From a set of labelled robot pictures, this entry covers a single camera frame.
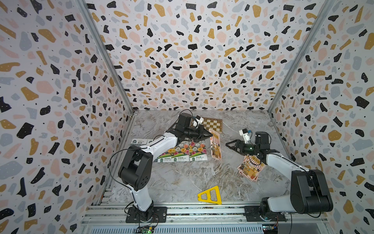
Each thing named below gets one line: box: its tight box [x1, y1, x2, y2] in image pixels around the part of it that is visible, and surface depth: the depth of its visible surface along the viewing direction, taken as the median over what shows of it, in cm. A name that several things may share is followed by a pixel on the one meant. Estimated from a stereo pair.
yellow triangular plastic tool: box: [197, 185, 223, 205], surface depth 81 cm
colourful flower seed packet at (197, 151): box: [188, 140, 208, 162], surface depth 99 cm
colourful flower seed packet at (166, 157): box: [157, 146, 178, 163], surface depth 97 cm
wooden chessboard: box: [201, 117, 223, 133], surface depth 112 cm
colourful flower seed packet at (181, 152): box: [171, 140, 190, 162], surface depth 99 cm
